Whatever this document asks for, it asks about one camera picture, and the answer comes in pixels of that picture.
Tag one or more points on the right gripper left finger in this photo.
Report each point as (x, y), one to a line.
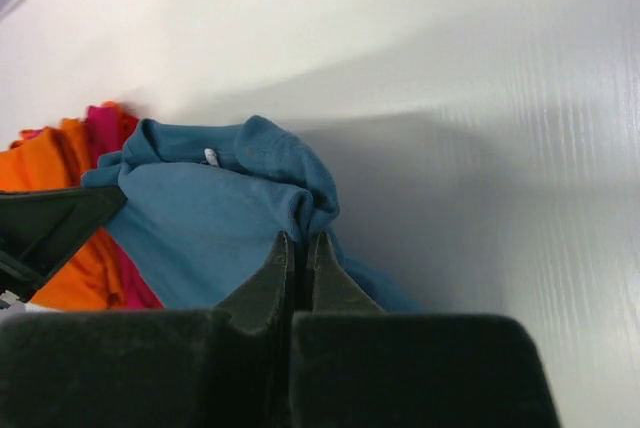
(214, 367)

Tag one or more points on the pink t shirt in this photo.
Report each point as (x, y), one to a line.
(107, 127)

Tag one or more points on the teal blue t shirt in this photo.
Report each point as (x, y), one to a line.
(204, 204)

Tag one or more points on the orange t shirt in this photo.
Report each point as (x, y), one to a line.
(57, 158)

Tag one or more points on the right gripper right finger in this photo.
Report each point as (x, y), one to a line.
(355, 365)

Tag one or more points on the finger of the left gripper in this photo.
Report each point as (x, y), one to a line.
(42, 230)

